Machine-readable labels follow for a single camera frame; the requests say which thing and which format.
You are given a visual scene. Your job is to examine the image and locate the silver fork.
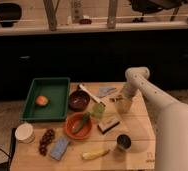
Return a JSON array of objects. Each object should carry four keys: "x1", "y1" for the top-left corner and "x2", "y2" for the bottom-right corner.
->
[{"x1": 109, "y1": 96, "x2": 123, "y2": 102}]

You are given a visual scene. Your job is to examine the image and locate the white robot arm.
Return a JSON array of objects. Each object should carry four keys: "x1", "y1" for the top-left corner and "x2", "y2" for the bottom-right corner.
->
[{"x1": 121, "y1": 67, "x2": 188, "y2": 171}]

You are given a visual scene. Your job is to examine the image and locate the light green cup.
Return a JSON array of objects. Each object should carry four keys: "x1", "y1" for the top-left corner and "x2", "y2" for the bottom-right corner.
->
[{"x1": 92, "y1": 103, "x2": 105, "y2": 119}]

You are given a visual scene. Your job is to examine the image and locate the metal cup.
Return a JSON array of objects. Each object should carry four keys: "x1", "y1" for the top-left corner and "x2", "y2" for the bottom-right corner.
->
[{"x1": 117, "y1": 134, "x2": 132, "y2": 151}]

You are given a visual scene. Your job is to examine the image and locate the white paper cup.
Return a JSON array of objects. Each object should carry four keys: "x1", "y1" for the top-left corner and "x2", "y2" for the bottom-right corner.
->
[{"x1": 15, "y1": 123, "x2": 35, "y2": 143}]

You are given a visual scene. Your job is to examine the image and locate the grey blue cloth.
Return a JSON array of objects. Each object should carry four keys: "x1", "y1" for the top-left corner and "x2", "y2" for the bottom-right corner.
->
[{"x1": 98, "y1": 87, "x2": 117, "y2": 98}]

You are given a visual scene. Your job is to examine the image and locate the black white eraser block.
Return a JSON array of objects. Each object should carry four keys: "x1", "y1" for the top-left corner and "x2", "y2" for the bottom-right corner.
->
[{"x1": 98, "y1": 116, "x2": 120, "y2": 134}]

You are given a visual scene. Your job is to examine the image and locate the green vegetable toy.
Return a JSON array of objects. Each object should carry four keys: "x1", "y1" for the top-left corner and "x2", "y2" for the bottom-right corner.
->
[{"x1": 72, "y1": 112, "x2": 91, "y2": 134}]

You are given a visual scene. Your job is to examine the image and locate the dark purple bowl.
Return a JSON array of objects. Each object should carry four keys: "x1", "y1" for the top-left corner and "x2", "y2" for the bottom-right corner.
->
[{"x1": 69, "y1": 90, "x2": 90, "y2": 111}]

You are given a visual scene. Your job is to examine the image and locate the orange bowl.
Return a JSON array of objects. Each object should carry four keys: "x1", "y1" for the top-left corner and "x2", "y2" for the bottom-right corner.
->
[{"x1": 64, "y1": 112, "x2": 92, "y2": 140}]

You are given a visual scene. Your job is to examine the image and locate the yellow corn cob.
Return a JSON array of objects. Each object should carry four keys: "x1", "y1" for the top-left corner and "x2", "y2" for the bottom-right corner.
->
[{"x1": 82, "y1": 149, "x2": 110, "y2": 160}]

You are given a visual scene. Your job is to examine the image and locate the green plastic tray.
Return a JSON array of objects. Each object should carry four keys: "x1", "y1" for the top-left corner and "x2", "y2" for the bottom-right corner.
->
[{"x1": 20, "y1": 77, "x2": 70, "y2": 122}]

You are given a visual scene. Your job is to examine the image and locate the blue sponge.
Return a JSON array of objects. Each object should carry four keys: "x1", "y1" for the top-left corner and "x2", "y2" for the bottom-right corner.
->
[{"x1": 50, "y1": 136, "x2": 70, "y2": 160}]

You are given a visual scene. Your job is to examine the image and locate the red grape bunch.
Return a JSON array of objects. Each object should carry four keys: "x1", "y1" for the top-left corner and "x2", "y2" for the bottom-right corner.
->
[{"x1": 39, "y1": 129, "x2": 55, "y2": 156}]

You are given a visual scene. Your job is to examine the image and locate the peach fruit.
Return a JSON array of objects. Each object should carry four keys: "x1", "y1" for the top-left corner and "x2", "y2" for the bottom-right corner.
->
[{"x1": 35, "y1": 95, "x2": 49, "y2": 106}]

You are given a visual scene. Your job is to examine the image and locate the black office chair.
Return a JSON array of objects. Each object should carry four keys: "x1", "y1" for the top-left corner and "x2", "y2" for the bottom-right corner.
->
[{"x1": 128, "y1": 0, "x2": 188, "y2": 23}]

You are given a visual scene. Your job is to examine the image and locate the white handled knife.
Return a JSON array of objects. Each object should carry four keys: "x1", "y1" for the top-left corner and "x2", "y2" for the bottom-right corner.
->
[{"x1": 78, "y1": 84, "x2": 106, "y2": 106}]

